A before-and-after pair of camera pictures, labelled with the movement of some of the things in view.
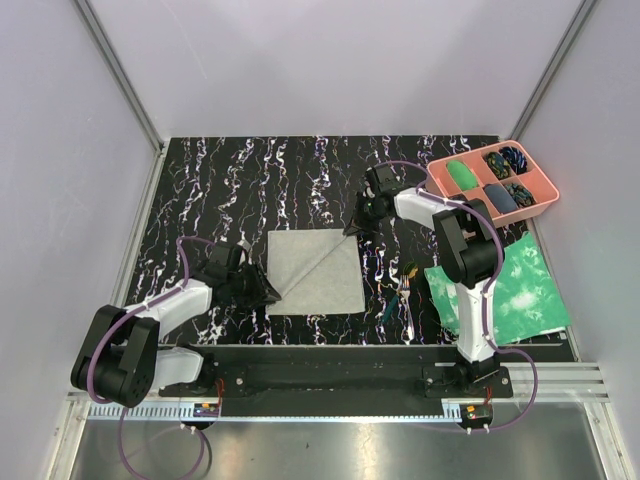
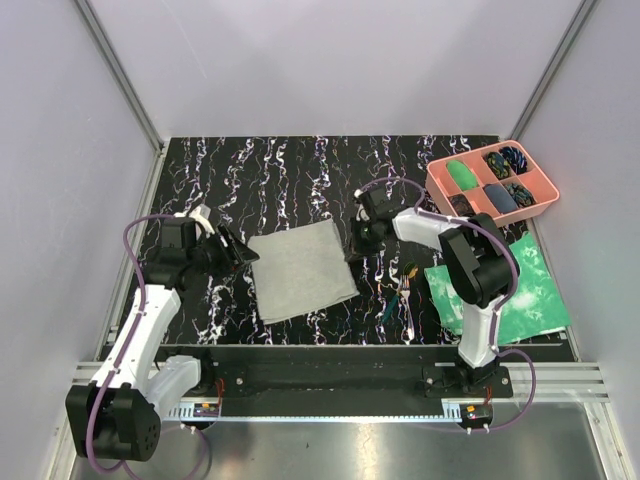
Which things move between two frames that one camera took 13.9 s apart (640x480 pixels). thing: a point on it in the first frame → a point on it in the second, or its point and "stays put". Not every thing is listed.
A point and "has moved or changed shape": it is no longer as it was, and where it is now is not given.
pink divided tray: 505,176 stays put
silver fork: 407,332 stays put
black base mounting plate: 342,372 stays put
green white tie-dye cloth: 528,301 stays put
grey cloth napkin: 315,272 has moved or changed shape
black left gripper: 263,292 → 241,252
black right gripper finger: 357,224 → 354,258
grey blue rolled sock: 500,198 stays put
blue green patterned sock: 522,196 stays put
